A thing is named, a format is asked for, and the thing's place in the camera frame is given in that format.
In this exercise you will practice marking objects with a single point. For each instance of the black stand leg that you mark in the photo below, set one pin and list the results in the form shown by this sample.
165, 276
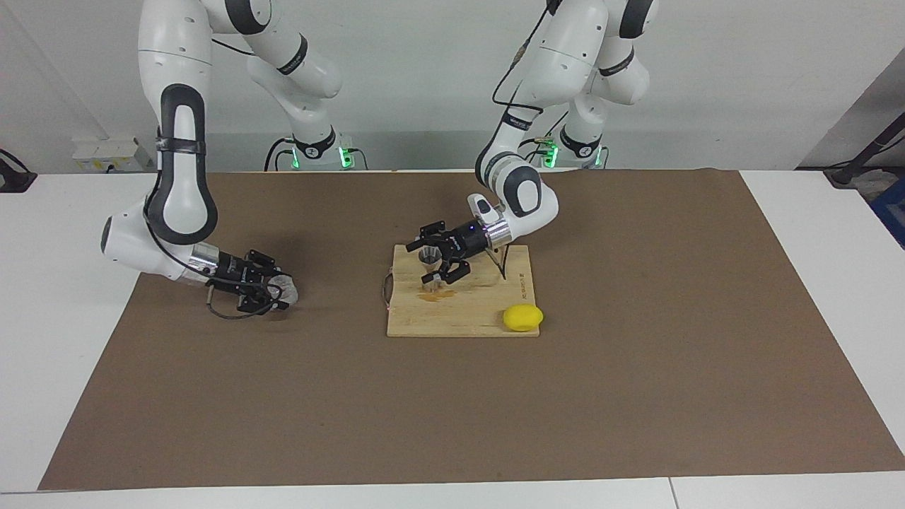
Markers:
873, 147

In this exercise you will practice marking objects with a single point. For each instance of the brown table mat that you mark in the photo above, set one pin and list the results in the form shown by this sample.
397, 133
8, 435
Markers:
452, 410

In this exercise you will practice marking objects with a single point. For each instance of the blue crate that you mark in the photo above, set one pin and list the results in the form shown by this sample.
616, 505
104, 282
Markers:
892, 212

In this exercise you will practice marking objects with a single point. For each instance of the steel jigger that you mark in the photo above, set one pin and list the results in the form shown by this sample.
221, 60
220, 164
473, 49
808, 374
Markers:
429, 254

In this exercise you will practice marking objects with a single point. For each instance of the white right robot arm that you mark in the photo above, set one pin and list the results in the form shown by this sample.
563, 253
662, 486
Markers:
177, 42

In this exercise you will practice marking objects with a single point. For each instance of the wooden cutting board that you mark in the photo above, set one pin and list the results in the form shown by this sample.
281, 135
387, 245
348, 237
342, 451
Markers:
466, 318

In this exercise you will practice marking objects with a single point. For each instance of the yellow lemon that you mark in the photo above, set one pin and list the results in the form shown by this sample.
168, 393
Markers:
523, 318

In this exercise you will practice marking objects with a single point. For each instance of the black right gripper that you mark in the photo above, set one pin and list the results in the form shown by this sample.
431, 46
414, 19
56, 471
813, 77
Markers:
235, 267

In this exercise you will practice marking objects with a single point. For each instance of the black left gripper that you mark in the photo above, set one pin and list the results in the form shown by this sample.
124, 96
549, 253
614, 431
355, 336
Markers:
466, 240

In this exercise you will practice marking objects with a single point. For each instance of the white power strip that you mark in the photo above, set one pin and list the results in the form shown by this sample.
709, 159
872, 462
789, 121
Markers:
106, 152

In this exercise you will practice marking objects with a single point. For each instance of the small clear glass cup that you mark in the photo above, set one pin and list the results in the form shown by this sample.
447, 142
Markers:
288, 290

